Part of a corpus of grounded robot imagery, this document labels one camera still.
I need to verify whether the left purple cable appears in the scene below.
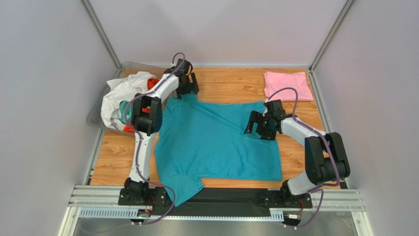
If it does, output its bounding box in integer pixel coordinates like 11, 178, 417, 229
123, 52, 186, 233

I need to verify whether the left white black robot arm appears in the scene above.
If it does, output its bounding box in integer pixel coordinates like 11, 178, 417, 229
118, 59, 199, 206

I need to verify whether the right aluminium frame post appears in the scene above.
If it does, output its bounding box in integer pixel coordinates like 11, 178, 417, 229
309, 0, 357, 73

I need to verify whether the orange t shirt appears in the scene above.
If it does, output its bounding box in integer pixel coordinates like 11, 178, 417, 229
120, 78, 159, 134

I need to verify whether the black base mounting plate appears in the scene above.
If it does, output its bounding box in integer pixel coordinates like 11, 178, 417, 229
130, 187, 313, 217

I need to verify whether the aluminium front rail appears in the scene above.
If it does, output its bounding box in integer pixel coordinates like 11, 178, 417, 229
68, 185, 365, 221

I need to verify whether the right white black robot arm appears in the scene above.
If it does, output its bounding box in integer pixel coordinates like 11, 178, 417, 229
244, 100, 351, 205

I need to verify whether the clear plastic bin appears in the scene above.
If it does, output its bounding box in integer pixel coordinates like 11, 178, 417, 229
86, 61, 166, 137

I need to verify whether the white t shirt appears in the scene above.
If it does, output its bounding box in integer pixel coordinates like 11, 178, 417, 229
101, 71, 157, 131

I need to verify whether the light teal t shirt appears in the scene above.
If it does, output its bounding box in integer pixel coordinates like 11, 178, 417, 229
120, 100, 132, 124

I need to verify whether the folded pink t shirt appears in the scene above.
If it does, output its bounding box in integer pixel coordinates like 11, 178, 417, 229
264, 71, 314, 101

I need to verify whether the left aluminium frame post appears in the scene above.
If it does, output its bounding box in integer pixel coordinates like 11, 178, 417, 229
80, 0, 121, 68

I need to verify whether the aluminium frame post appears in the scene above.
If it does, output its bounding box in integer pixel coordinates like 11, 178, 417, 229
80, 0, 121, 68
309, 0, 357, 73

